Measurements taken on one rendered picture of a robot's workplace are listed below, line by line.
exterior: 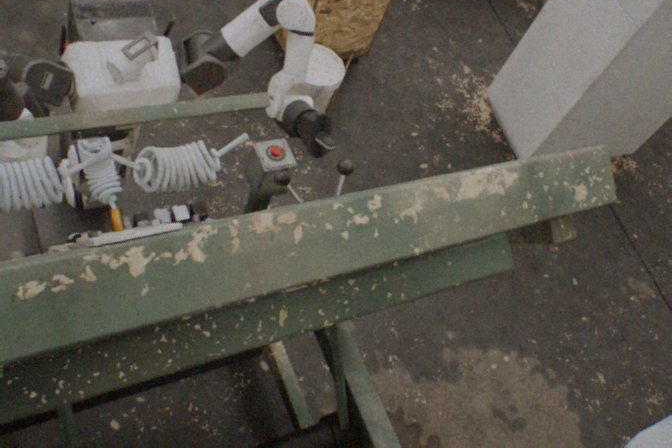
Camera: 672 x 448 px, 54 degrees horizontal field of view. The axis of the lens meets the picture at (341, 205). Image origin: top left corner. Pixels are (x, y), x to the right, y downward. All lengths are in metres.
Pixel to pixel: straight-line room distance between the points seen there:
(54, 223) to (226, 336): 1.92
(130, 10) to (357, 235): 1.15
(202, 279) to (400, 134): 3.07
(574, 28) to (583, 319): 1.50
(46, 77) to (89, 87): 0.10
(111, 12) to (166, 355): 1.07
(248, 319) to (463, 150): 2.99
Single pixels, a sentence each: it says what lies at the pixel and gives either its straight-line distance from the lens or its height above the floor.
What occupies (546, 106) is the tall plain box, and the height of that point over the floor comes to 0.41.
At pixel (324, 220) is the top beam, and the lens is 0.86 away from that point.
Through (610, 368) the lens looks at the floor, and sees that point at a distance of 3.64.
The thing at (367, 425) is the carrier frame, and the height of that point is 0.79.
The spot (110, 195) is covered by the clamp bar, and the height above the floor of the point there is 1.83.
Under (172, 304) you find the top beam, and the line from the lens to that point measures 0.80.
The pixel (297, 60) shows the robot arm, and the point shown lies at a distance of 1.82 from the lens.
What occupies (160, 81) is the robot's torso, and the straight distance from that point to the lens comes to 1.80.
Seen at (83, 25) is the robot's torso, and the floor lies 1.39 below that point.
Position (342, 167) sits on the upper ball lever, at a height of 1.55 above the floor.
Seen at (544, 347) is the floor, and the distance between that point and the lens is 3.46.
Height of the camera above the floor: 2.62
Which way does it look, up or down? 51 degrees down
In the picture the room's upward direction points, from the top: 28 degrees clockwise
